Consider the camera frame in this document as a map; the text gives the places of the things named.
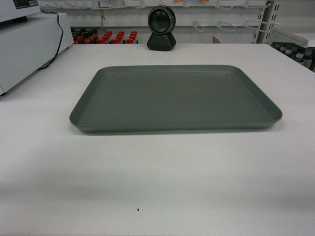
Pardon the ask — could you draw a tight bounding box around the white wire peg hook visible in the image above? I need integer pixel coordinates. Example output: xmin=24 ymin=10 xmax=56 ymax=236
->
xmin=244 ymin=19 xmax=281 ymax=33

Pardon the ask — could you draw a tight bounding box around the black round barcode scanner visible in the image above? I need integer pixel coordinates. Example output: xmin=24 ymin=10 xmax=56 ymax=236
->
xmin=147 ymin=5 xmax=177 ymax=51

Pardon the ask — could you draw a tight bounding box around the white angled shelf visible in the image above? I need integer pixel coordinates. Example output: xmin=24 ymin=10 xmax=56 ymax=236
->
xmin=269 ymin=26 xmax=315 ymax=49

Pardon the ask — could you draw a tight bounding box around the white slotted rack upright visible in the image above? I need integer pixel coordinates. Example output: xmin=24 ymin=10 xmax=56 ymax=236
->
xmin=252 ymin=0 xmax=282 ymax=44

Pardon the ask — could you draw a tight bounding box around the white capped dark bottle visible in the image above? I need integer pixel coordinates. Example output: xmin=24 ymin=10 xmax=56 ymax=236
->
xmin=285 ymin=48 xmax=292 ymax=55

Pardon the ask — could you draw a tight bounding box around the silver grey serving tray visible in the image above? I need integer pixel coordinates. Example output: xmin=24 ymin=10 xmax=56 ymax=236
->
xmin=69 ymin=65 xmax=283 ymax=133

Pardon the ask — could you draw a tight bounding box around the black register cable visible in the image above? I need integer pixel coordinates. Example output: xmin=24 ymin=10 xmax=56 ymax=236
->
xmin=36 ymin=9 xmax=65 ymax=70

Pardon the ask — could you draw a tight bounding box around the white receipt printer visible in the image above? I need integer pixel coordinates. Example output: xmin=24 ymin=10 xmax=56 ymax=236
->
xmin=0 ymin=0 xmax=40 ymax=23

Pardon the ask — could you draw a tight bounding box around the red capped bottle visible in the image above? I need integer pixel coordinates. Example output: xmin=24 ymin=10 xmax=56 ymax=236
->
xmin=97 ymin=38 xmax=106 ymax=44
xmin=104 ymin=30 xmax=113 ymax=38
xmin=117 ymin=31 xmax=125 ymax=38
xmin=129 ymin=31 xmax=137 ymax=38

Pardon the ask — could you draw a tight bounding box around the white cash register box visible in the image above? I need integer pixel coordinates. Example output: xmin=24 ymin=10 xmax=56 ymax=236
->
xmin=0 ymin=13 xmax=73 ymax=94

